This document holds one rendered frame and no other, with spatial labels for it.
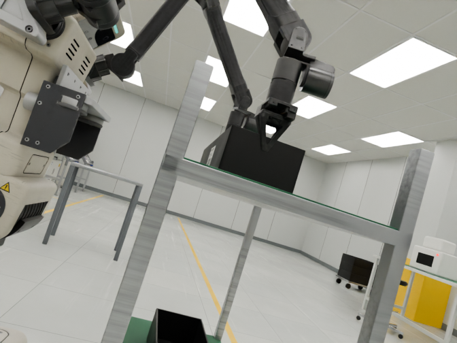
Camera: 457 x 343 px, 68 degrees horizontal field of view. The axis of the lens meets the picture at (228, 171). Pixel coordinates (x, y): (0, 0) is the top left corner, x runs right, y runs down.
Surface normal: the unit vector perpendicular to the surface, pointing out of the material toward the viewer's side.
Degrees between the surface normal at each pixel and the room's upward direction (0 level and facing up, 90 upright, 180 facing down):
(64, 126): 90
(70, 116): 90
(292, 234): 90
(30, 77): 90
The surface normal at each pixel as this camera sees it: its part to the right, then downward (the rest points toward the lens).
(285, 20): 0.05, -0.21
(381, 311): 0.20, -0.02
